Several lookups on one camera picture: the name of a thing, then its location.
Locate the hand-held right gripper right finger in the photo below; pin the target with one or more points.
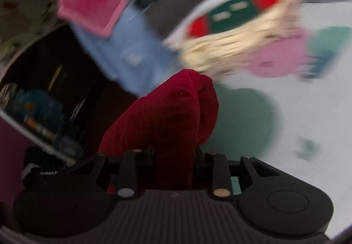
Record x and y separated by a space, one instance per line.
220 169

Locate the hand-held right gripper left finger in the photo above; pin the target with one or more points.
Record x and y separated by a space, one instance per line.
128 167

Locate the red knit sweater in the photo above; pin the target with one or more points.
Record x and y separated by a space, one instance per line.
165 117

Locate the blue printed box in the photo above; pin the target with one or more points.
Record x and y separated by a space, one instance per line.
35 106

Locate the printed cartoon play mat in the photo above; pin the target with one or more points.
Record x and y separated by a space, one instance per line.
302 112

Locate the light blue blanket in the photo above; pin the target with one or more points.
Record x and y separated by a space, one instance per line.
132 51

